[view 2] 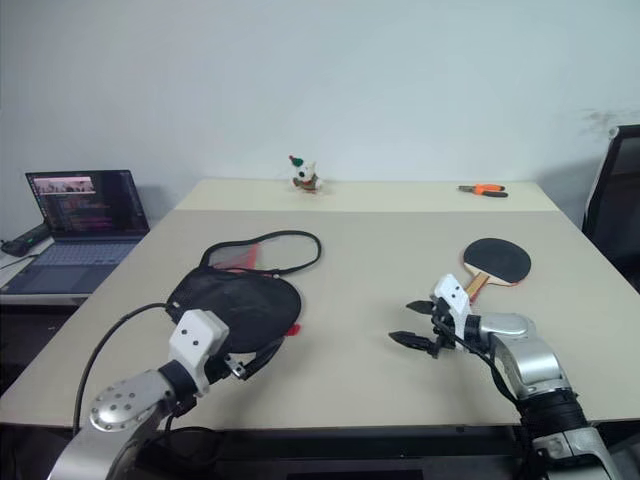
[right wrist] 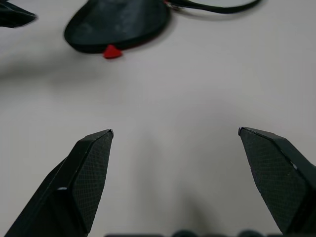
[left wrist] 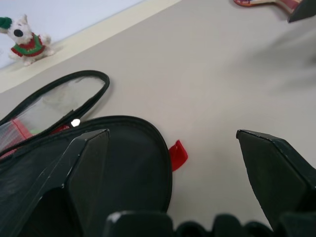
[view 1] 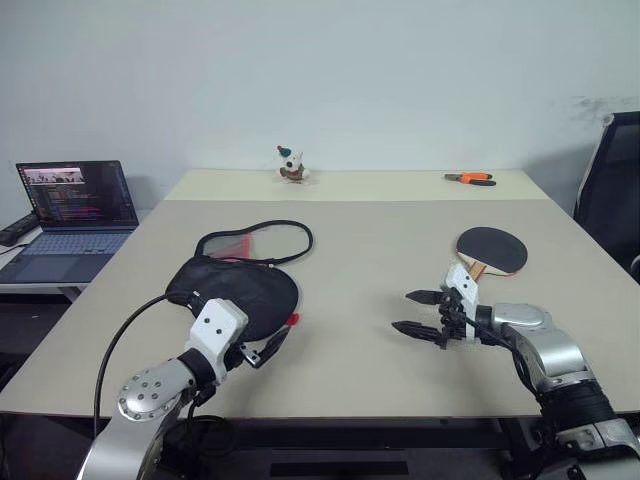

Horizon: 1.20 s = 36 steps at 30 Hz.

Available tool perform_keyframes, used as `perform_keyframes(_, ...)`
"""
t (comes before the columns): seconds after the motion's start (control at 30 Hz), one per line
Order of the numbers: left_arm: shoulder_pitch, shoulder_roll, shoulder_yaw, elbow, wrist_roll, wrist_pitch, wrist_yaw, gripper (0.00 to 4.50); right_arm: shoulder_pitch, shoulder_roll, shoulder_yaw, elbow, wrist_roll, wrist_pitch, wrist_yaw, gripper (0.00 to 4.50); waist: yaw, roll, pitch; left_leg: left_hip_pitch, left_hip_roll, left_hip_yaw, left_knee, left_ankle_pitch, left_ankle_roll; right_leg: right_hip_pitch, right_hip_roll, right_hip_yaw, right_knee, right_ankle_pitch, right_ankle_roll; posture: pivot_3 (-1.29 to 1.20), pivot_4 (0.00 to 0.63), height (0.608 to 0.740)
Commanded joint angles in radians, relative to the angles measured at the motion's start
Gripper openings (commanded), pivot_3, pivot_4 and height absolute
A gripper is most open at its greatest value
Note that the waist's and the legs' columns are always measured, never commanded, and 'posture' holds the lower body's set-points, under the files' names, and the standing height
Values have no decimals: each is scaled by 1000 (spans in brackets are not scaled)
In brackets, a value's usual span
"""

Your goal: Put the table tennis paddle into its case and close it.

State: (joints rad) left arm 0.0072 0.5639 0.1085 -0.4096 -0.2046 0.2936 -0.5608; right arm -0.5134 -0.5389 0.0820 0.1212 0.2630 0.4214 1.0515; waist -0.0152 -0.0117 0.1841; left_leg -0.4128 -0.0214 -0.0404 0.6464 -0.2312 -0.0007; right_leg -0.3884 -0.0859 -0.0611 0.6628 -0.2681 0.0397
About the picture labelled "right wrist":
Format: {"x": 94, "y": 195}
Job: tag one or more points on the black red-trimmed zipper case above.
{"x": 118, "y": 22}

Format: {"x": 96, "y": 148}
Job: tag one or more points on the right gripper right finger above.
{"x": 281, "y": 177}

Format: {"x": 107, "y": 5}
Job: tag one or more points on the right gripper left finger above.
{"x": 74, "y": 187}

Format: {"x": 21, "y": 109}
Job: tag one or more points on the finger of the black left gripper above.
{"x": 14, "y": 14}

